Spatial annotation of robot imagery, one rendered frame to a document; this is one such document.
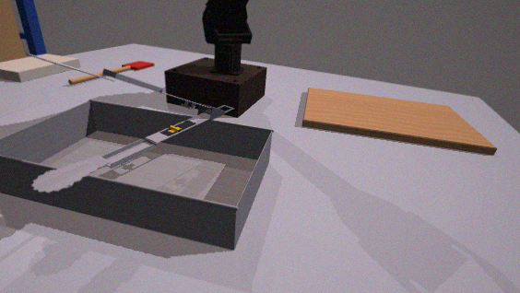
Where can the beige flat rectangular board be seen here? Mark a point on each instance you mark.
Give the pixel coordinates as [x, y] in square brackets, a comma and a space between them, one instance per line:
[29, 68]

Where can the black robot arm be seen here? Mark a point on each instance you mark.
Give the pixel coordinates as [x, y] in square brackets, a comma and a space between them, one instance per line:
[225, 25]

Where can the light brown wooden board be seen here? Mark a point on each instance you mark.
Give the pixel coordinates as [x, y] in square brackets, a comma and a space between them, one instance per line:
[409, 121]

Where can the red spatula with wooden handle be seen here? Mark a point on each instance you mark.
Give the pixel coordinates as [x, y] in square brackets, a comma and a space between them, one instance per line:
[125, 67]

